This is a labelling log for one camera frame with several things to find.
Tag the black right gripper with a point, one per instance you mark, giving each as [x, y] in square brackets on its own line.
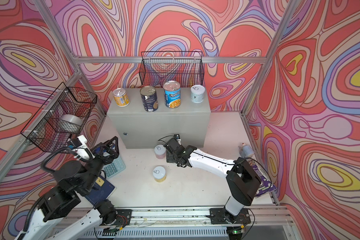
[169, 157]

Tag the pale green white can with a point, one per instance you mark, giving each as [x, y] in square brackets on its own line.
[197, 93]

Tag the white yellow can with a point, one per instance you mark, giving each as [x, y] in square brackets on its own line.
[159, 174]

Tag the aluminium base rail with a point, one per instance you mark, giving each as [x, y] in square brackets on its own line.
[187, 223]

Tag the purple packet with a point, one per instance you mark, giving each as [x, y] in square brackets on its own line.
[266, 185]

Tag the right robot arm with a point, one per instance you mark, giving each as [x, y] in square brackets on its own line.
[242, 179]

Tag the black wire basket left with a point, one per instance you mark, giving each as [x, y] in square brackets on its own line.
[44, 133]

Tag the blue label large can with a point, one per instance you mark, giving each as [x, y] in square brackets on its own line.
[172, 94]

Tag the pink white can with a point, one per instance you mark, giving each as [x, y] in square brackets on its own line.
[160, 151]

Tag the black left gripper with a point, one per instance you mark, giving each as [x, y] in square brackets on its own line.
[112, 154]

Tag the dark tomato can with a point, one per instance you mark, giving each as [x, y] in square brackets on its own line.
[149, 98]

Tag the black wire basket back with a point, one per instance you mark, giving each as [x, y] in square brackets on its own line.
[184, 67]

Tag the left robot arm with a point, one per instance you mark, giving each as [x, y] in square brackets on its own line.
[75, 179]

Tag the yellow corn can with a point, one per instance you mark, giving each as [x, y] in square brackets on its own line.
[121, 97]

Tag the black wire basket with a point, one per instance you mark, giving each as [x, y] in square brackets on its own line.
[44, 133]
[184, 67]

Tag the grey metal cabinet box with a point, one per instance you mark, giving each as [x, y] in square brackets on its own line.
[139, 129]

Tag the mint green calculator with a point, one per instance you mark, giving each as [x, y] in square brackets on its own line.
[116, 167]

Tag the dark blue notebook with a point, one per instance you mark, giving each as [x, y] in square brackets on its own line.
[101, 190]

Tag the small white bottle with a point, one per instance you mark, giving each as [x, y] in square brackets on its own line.
[246, 151]

